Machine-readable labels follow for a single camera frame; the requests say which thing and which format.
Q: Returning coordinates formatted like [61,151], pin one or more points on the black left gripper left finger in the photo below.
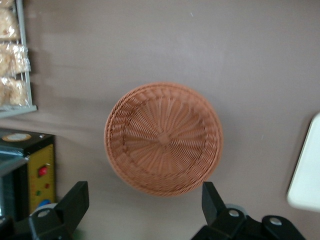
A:
[62,217]

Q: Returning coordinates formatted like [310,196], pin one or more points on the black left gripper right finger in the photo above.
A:
[220,222]

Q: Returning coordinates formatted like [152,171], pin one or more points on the beige plastic serving tray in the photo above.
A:
[307,175]

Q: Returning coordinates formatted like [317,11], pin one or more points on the brown round wicker basket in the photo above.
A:
[163,140]

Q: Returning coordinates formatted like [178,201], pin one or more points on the grey rectangular snack tray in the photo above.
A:
[27,75]

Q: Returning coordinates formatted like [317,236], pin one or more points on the black food warmer yellow panel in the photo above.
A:
[42,160]

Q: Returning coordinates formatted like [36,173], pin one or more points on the wrapped rice crisp bar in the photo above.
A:
[7,23]
[12,91]
[12,58]

